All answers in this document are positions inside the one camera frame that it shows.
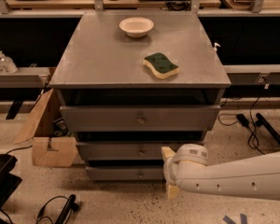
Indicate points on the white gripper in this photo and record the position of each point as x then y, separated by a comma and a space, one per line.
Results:
169, 167

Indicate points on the grey drawer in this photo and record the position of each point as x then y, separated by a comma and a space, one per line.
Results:
124, 173
132, 118
107, 151

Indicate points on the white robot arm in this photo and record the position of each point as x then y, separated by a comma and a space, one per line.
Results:
188, 169

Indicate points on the grey top drawer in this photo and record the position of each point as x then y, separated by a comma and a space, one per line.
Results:
132, 118

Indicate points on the grey bottom drawer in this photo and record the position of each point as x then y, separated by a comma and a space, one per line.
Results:
124, 173

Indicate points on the grey drawer cabinet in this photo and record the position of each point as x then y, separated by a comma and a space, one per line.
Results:
101, 65

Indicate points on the blue floor tape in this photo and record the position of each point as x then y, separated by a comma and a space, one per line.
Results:
241, 219

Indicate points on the green yellow sponge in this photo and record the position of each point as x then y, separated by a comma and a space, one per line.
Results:
160, 65

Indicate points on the cardboard box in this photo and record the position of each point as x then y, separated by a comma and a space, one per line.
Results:
47, 150

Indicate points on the small white pump bottle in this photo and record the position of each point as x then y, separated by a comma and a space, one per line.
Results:
216, 46

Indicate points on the white bowl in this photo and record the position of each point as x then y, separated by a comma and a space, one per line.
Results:
136, 27

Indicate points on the black tray stack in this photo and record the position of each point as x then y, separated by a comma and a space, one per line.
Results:
8, 181

